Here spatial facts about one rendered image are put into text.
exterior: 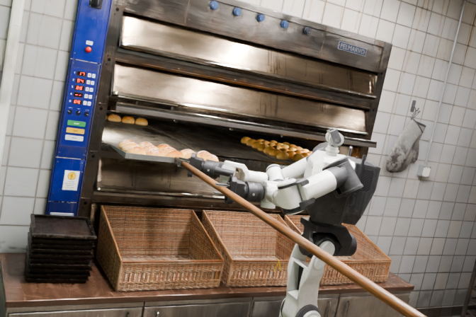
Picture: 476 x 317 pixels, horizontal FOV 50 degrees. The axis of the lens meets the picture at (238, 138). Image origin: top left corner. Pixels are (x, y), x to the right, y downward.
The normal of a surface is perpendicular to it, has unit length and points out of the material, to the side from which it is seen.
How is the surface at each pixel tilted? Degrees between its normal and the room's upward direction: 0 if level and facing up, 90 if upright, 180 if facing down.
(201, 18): 90
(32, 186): 90
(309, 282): 114
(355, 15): 90
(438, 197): 90
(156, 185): 70
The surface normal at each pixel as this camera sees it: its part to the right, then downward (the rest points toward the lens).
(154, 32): 0.50, -0.18
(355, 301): 0.46, 0.21
